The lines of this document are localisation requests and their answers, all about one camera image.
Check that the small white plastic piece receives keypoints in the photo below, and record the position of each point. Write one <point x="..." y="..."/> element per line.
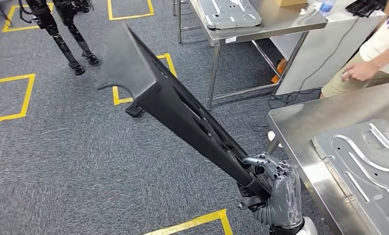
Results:
<point x="302" y="12"/>

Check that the orange object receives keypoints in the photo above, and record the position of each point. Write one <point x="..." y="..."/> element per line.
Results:
<point x="280" y="69"/>

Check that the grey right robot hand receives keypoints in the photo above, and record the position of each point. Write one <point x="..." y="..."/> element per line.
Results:
<point x="285" y="194"/>

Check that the stamped grey metal panel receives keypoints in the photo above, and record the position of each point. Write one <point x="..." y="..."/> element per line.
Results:
<point x="230" y="13"/>
<point x="360" y="194"/>

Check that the yellow floor tape square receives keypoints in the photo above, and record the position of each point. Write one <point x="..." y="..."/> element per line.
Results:
<point x="197" y="220"/>
<point x="129" y="16"/>

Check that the black humanoid robot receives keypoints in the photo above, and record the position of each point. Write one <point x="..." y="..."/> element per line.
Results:
<point x="45" y="19"/>

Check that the black plastic plate frame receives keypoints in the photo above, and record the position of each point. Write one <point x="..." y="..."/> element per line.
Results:
<point x="134" y="110"/>
<point x="142" y="71"/>

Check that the brown cardboard box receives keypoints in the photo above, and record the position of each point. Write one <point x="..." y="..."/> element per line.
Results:
<point x="288" y="2"/>

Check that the steel workbench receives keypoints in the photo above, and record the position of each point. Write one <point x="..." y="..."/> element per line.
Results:
<point x="311" y="110"/>

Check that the steel table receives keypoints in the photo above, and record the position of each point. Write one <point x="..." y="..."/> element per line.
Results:
<point x="279" y="22"/>

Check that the clear water bottle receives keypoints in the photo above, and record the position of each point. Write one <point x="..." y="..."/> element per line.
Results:
<point x="326" y="8"/>

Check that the person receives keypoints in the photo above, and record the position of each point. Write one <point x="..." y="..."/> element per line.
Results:
<point x="382" y="39"/>

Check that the person's hand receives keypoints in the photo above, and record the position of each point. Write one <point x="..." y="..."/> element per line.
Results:
<point x="360" y="71"/>

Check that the white cabinet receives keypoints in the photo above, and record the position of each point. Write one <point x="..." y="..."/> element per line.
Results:
<point x="327" y="65"/>

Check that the black device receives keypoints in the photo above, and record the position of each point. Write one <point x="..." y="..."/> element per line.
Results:
<point x="363" y="8"/>

